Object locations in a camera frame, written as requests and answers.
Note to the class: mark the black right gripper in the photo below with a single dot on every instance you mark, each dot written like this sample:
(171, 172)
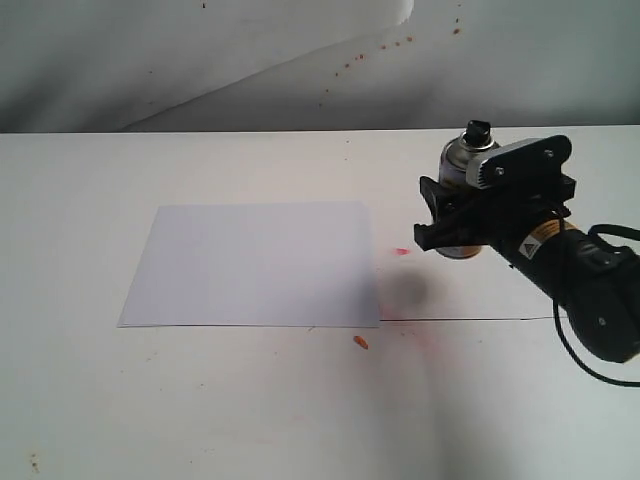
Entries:
(527, 225)

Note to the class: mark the white dotted spray paint can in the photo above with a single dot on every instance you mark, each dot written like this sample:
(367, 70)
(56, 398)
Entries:
(475, 139)

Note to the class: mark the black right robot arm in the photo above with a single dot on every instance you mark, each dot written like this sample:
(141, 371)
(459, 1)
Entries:
(597, 284)

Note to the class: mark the white paper sheet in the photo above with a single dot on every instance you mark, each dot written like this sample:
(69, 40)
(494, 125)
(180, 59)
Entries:
(306, 264)

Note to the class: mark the white backdrop sheet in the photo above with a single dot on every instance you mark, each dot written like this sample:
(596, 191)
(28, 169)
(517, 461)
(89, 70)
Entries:
(106, 66)

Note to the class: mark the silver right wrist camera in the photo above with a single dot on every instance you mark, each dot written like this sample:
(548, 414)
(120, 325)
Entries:
(520, 161)

